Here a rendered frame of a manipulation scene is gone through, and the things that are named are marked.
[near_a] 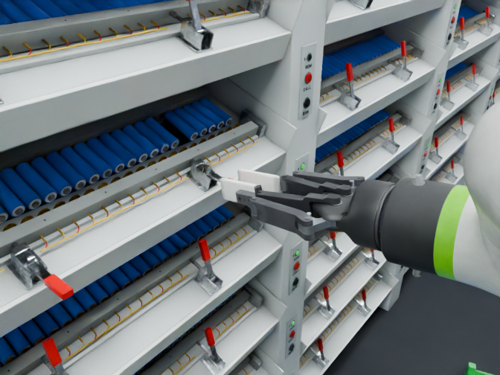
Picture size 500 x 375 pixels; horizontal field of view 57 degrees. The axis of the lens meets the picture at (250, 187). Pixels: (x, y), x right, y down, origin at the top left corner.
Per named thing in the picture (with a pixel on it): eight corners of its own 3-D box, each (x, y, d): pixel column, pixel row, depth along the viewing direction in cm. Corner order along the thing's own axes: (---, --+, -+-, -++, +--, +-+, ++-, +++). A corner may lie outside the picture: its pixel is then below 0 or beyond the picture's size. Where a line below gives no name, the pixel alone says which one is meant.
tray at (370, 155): (415, 146, 139) (440, 109, 130) (302, 237, 98) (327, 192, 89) (361, 109, 146) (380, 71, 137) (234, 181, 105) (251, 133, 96)
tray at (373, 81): (428, 82, 129) (455, 36, 120) (308, 153, 89) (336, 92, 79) (368, 46, 136) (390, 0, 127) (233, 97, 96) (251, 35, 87)
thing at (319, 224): (356, 222, 52) (340, 246, 48) (314, 216, 55) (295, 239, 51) (356, 204, 51) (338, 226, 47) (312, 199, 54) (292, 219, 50)
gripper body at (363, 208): (377, 268, 48) (303, 246, 54) (410, 231, 54) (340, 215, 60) (376, 203, 45) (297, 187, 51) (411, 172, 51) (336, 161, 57)
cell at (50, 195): (29, 170, 60) (59, 200, 58) (15, 175, 59) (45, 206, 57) (28, 160, 59) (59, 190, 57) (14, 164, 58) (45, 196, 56)
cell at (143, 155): (120, 136, 70) (148, 161, 68) (110, 140, 69) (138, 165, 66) (120, 126, 69) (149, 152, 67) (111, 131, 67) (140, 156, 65)
